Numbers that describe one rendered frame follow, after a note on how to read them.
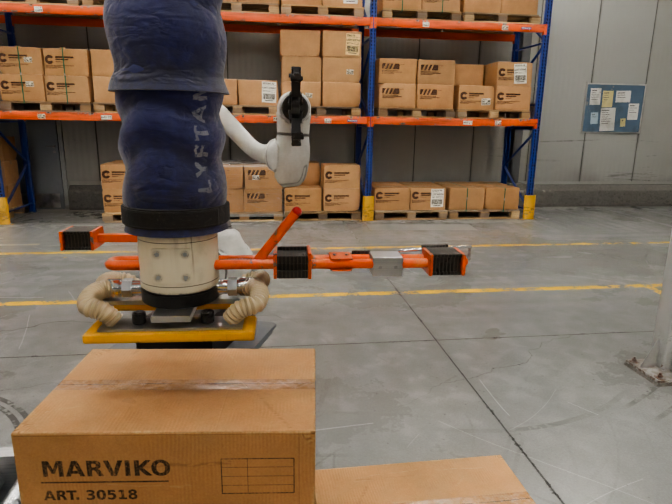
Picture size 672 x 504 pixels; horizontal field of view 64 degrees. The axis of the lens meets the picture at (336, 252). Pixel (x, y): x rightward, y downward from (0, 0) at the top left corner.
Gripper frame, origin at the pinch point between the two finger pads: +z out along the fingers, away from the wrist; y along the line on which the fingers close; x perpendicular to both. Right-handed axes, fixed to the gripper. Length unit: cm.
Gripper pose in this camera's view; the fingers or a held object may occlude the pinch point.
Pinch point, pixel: (296, 106)
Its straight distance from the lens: 138.8
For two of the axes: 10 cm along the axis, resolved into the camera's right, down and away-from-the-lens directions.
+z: 1.0, 2.4, -9.7
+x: -9.9, 0.1, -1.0
